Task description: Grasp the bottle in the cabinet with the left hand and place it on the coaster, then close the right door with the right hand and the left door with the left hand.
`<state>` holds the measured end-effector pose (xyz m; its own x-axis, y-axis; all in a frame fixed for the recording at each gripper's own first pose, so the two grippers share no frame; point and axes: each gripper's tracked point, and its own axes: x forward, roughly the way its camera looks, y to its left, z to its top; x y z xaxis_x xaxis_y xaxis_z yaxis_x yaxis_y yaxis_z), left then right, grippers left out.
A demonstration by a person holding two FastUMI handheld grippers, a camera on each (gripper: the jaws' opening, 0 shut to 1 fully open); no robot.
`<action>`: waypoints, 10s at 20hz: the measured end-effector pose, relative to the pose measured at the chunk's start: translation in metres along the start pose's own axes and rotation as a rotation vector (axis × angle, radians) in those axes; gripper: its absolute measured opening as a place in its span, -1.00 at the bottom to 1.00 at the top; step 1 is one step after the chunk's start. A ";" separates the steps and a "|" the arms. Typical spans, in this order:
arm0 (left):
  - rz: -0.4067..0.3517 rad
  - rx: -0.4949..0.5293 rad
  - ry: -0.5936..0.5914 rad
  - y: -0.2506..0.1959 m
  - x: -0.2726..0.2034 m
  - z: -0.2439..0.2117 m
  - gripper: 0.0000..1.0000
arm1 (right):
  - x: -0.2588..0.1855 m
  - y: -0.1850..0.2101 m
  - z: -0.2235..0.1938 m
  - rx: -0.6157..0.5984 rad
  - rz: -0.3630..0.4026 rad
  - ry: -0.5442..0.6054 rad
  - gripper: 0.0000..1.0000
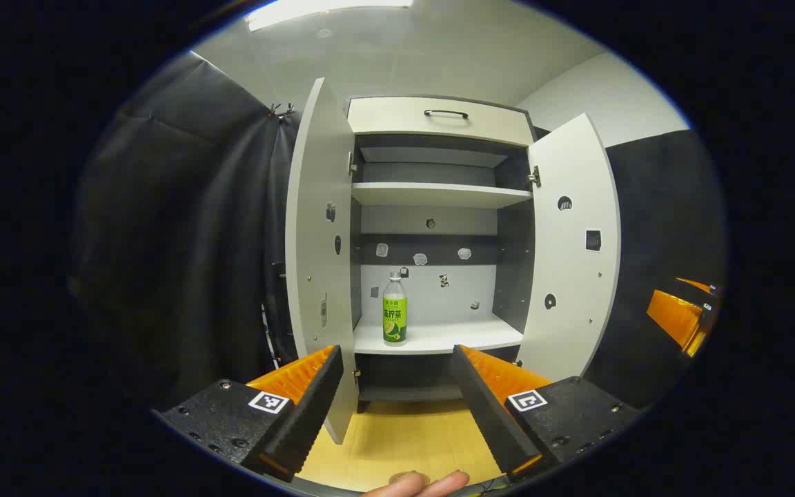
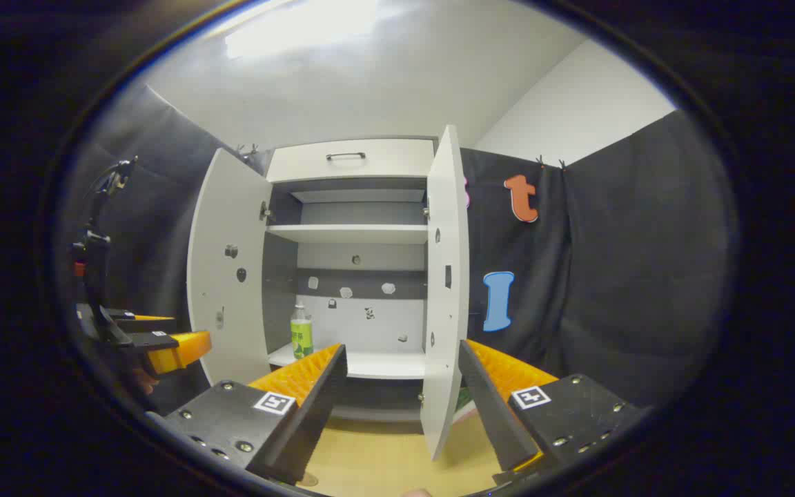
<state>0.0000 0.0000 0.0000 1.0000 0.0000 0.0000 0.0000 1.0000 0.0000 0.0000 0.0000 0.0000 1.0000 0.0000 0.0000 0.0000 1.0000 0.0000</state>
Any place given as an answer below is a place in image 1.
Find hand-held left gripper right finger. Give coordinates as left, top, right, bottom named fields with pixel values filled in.
left=449, top=344, right=641, bottom=484

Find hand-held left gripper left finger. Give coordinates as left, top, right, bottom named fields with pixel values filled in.
left=153, top=344, right=344, bottom=484

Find white cabinet door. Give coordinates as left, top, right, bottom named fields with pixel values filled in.
left=285, top=77, right=359, bottom=445
left=515, top=113, right=622, bottom=384

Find green label plastic bottle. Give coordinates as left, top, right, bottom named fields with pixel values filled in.
left=382, top=271, right=409, bottom=346

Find grey and white cabinet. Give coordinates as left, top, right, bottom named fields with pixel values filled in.
left=346, top=95, right=540, bottom=415

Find white cabinet shelf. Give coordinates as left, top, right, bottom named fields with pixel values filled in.
left=351, top=182, right=533, bottom=209
left=353, top=314, right=524, bottom=356

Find white cabinet drawer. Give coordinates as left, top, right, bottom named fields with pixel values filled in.
left=346, top=96, right=535, bottom=148

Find black backdrop cloth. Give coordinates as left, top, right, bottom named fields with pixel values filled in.
left=70, top=52, right=726, bottom=411

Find ceiling light panel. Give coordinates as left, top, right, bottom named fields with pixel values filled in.
left=246, top=0, right=415, bottom=32

